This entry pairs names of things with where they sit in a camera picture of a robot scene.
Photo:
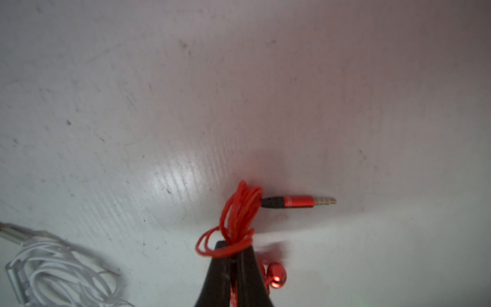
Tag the white earphones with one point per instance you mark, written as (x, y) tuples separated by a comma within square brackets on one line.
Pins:
[(49, 271)]

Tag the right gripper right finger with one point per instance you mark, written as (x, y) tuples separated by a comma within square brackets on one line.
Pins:
[(250, 289)]

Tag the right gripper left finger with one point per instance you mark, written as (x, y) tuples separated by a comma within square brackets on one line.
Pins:
[(217, 290)]

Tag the red earphones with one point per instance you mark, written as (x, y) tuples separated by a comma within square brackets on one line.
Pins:
[(234, 232)]

